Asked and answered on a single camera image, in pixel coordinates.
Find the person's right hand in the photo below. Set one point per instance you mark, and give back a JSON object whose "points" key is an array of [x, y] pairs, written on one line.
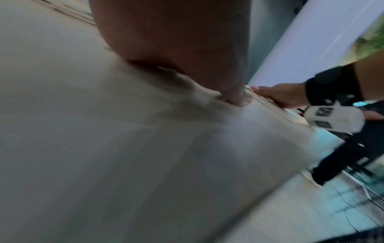
{"points": [[285, 95]]}

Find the person's left hand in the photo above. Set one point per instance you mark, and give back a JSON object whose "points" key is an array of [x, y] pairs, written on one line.
{"points": [[180, 35]]}

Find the person's white shoe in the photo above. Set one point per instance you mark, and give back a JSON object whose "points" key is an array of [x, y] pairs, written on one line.
{"points": [[310, 178]]}

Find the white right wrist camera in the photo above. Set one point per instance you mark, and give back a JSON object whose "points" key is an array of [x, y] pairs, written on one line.
{"points": [[339, 118]]}

